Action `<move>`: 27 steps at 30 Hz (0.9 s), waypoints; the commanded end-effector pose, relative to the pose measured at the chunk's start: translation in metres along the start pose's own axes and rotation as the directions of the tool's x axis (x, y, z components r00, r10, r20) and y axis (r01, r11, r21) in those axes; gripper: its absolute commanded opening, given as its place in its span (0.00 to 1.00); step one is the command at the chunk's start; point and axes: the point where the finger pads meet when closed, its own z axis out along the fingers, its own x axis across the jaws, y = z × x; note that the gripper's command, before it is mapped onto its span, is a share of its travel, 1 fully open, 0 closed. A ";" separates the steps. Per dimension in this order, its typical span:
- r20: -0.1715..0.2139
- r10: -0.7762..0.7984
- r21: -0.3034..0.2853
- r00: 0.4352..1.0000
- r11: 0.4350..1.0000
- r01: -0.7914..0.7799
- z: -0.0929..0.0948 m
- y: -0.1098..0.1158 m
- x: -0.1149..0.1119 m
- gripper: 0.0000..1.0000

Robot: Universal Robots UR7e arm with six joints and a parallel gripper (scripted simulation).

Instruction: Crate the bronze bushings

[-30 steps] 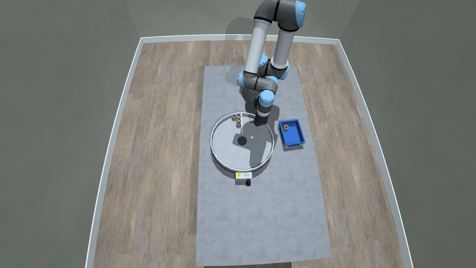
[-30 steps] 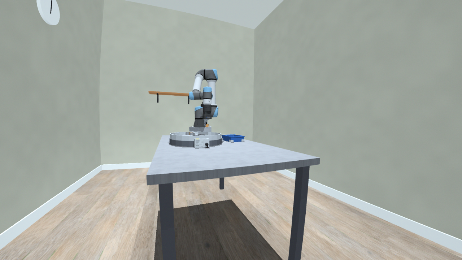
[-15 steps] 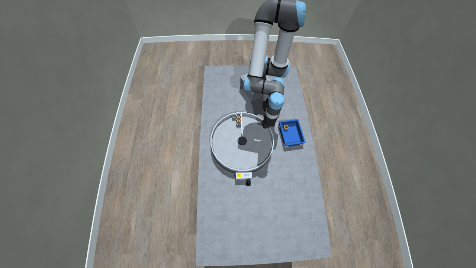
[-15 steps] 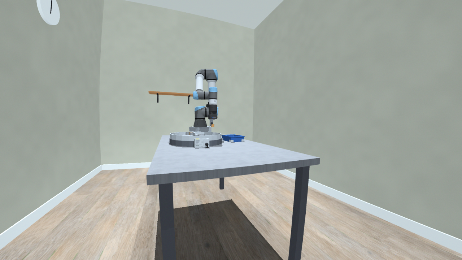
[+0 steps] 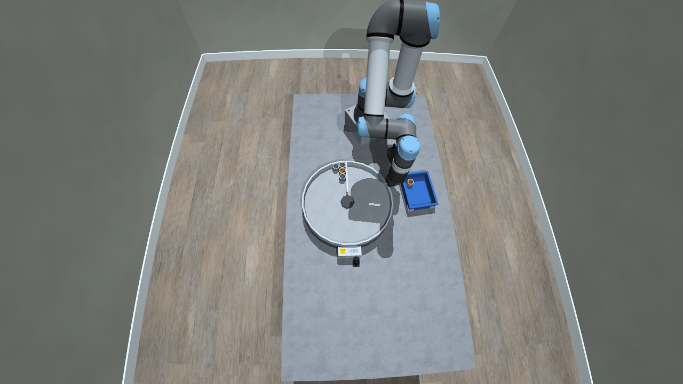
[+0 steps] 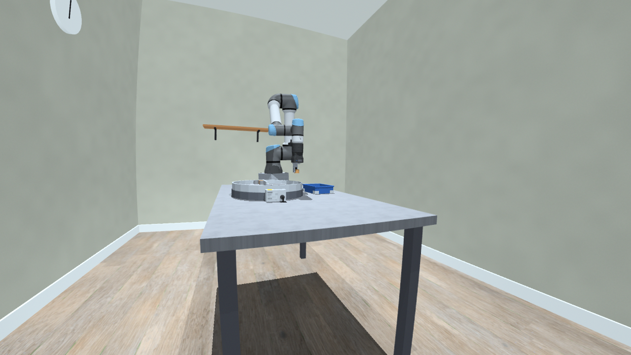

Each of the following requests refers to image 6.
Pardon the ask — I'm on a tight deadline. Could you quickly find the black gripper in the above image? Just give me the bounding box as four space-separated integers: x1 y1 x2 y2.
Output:
288 136 304 173

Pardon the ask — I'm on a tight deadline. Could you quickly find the blue open crate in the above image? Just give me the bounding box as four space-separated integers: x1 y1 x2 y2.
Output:
303 183 334 194

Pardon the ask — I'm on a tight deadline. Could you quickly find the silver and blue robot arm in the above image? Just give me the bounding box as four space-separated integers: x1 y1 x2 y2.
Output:
264 94 304 174

